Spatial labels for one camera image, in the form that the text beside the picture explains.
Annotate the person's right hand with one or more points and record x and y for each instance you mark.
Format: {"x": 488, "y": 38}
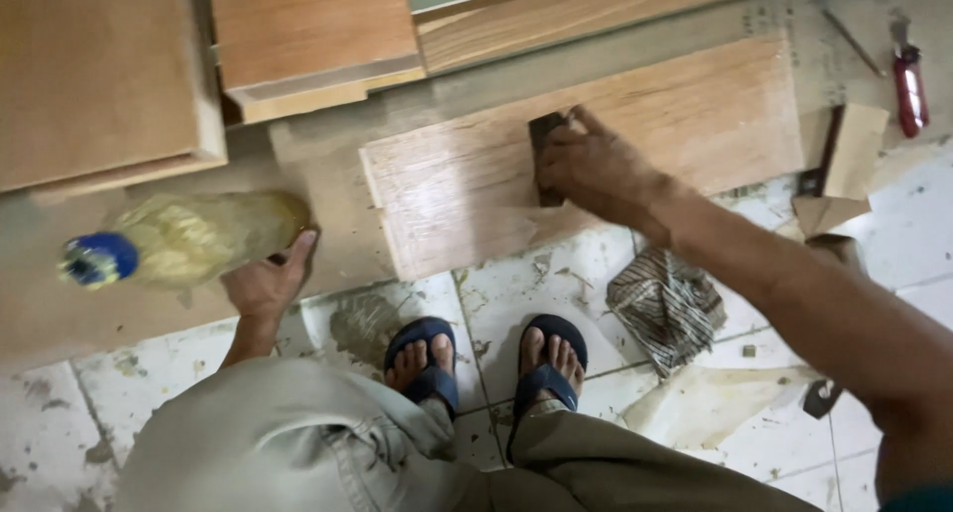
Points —
{"x": 595, "y": 173}

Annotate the person's left hand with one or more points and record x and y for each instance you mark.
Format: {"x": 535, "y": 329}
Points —
{"x": 262, "y": 285}

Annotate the person's right fingers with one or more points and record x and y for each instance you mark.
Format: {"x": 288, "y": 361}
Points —
{"x": 567, "y": 149}

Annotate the dark glue scraper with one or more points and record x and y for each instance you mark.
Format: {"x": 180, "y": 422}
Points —
{"x": 542, "y": 134}

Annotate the yellow glue bottle blue cap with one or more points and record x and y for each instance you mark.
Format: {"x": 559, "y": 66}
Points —
{"x": 190, "y": 238}

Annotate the light wood panel with glue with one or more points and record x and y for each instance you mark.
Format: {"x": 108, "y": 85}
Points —
{"x": 461, "y": 192}

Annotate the long wooden board green edge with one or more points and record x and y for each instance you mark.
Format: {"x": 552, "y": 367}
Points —
{"x": 551, "y": 17}

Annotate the striped rag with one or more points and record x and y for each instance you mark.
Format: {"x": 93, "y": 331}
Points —
{"x": 665, "y": 307}

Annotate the person's right foot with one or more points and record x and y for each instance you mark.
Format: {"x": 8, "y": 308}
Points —
{"x": 549, "y": 356}

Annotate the person's foot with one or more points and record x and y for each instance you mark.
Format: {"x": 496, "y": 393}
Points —
{"x": 421, "y": 359}
{"x": 549, "y": 356}

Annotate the blue right flip-flop sandal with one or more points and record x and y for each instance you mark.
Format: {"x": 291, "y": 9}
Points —
{"x": 549, "y": 382}

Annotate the blue flip-flop sandal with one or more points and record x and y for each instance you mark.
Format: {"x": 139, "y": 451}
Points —
{"x": 549, "y": 382}
{"x": 432, "y": 384}

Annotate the large brown plywood sheet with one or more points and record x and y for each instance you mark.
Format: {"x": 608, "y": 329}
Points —
{"x": 327, "y": 170}

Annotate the dark metal strip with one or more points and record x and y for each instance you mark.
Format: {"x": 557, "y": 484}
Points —
{"x": 819, "y": 158}

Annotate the person's left foot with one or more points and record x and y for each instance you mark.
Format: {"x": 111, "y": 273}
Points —
{"x": 421, "y": 359}

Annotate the blue left flip-flop sandal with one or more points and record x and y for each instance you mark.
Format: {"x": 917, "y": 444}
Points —
{"x": 432, "y": 384}

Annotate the wooden drawer box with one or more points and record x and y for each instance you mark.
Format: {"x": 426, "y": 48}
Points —
{"x": 313, "y": 36}

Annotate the beige paper sheet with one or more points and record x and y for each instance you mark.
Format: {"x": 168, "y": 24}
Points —
{"x": 707, "y": 404}

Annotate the thin pencil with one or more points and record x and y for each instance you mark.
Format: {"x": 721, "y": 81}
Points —
{"x": 855, "y": 44}

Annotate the small dark metal piece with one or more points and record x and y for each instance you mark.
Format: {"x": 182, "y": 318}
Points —
{"x": 820, "y": 399}

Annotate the person's khaki trousers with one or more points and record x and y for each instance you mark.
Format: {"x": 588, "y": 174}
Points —
{"x": 357, "y": 452}

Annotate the wide wooden cabinet door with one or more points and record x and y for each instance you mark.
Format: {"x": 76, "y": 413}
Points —
{"x": 97, "y": 73}

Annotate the person's teal shirt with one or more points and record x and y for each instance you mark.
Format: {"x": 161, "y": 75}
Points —
{"x": 919, "y": 500}

